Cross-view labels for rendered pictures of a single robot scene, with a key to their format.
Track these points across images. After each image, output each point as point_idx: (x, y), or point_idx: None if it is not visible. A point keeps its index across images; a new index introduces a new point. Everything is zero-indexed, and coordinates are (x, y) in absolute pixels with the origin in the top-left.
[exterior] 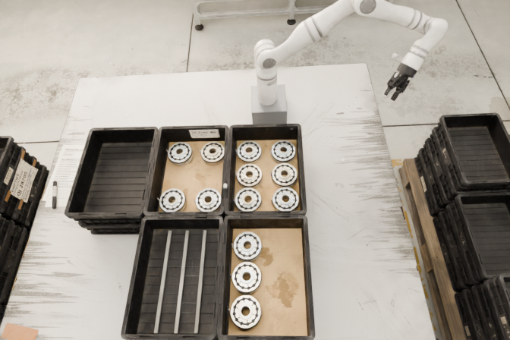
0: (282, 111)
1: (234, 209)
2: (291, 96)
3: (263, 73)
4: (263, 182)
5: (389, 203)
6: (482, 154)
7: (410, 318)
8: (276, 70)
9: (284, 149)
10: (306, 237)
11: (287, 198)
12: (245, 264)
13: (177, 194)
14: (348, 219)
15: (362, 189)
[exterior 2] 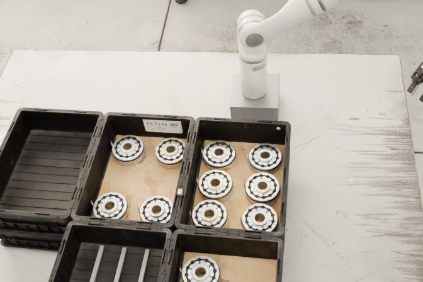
0: (272, 107)
1: None
2: (289, 92)
3: (247, 54)
4: (233, 196)
5: (410, 243)
6: None
7: None
8: (265, 51)
9: (266, 156)
10: (279, 267)
11: (262, 219)
12: None
13: (117, 200)
14: (349, 260)
15: (373, 221)
